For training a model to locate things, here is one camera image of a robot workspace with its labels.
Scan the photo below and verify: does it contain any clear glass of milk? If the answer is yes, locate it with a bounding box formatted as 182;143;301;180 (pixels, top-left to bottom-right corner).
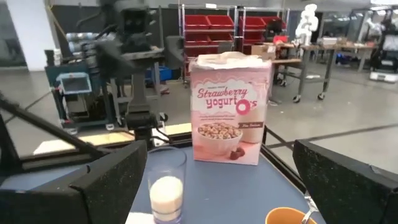
146;146;188;224

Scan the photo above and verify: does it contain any pink strawberry yogurt cereal box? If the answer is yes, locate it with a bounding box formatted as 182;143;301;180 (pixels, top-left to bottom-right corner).
188;51;274;166

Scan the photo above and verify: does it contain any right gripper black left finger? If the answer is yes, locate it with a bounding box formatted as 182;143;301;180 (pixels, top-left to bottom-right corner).
0;139;149;224

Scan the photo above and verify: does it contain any blue equipment cart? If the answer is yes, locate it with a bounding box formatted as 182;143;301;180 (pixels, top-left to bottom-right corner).
45;30;125;131

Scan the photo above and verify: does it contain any brown cardboard box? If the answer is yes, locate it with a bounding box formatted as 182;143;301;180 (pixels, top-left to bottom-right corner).
251;44;277;60

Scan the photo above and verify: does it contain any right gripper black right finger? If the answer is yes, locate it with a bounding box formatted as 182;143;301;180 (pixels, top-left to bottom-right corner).
292;139;398;224

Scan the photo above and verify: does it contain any wooden table side board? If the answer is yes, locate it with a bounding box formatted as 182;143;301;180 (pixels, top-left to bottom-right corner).
32;123;192;156

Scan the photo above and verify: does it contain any white robot figure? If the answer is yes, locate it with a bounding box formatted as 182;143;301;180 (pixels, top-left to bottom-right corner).
294;3;320;46

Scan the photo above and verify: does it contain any white square column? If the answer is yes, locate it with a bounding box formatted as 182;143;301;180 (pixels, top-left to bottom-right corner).
6;0;57;72

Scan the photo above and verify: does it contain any wheeled work table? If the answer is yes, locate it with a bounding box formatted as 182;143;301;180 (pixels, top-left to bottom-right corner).
273;39;377;103

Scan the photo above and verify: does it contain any orange plastic cup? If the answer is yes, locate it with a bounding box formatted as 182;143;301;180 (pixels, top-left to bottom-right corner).
264;207;318;224

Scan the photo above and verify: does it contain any red bin shelf rack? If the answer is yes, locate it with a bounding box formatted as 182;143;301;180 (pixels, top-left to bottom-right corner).
178;4;292;85

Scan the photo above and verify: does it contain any blue plastic bin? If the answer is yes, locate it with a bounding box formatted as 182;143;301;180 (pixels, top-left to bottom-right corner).
145;65;172;83

